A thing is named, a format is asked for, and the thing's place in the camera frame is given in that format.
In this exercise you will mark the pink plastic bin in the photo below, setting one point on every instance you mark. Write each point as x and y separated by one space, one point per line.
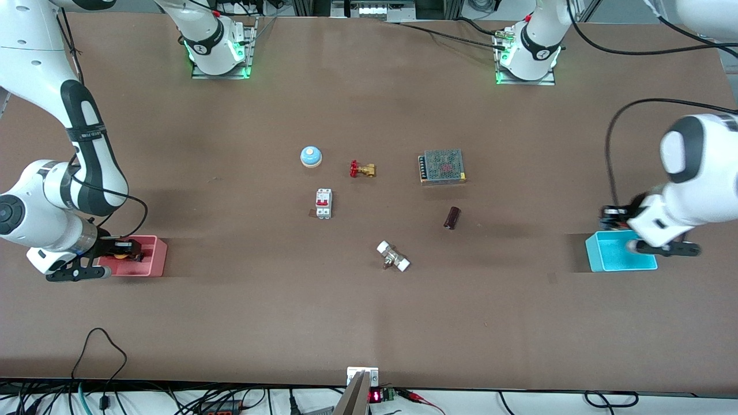
153 256

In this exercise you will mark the red digit display module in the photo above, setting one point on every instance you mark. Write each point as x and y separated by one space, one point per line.
381 395

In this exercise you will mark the blue dome bell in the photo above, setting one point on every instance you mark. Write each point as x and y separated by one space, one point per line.
311 155

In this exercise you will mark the cyan plastic bin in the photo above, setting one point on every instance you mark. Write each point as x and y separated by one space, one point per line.
614 256

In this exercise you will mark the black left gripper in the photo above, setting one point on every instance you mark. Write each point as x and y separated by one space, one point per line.
622 215

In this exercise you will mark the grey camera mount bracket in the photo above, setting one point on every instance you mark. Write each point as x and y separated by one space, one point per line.
357 395

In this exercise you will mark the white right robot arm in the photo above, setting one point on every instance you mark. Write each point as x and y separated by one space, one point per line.
29 57

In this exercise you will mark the white red circuit breaker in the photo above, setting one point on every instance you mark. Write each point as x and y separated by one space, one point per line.
323 204

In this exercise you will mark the metal fitting white ends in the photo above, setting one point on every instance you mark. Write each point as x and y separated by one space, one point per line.
393 256

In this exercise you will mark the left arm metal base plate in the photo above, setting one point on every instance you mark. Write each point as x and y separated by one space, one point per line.
550 80

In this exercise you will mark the dark brown cylinder capacitor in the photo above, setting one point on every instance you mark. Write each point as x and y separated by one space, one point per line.
452 217

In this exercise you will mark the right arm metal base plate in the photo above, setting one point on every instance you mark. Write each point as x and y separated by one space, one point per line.
251 46

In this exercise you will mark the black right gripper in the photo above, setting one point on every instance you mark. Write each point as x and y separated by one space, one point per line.
109 246

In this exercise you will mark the metal mesh power supply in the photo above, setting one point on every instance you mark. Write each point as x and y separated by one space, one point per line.
443 165

